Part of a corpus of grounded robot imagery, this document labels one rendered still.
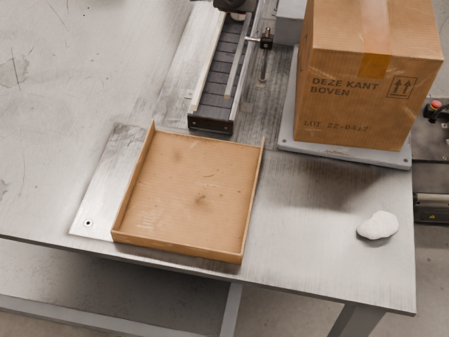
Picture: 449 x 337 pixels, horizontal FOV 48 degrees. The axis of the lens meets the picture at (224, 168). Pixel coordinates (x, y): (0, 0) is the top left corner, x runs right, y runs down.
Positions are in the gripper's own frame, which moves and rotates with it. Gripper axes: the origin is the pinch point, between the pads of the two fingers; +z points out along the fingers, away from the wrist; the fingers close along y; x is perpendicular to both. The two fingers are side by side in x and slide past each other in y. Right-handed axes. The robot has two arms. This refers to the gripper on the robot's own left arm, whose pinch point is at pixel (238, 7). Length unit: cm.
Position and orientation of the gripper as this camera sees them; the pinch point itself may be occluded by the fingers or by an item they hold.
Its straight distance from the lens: 136.3
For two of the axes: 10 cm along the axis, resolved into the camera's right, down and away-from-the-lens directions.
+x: -1.6, 9.9, 0.5
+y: -9.8, -1.7, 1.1
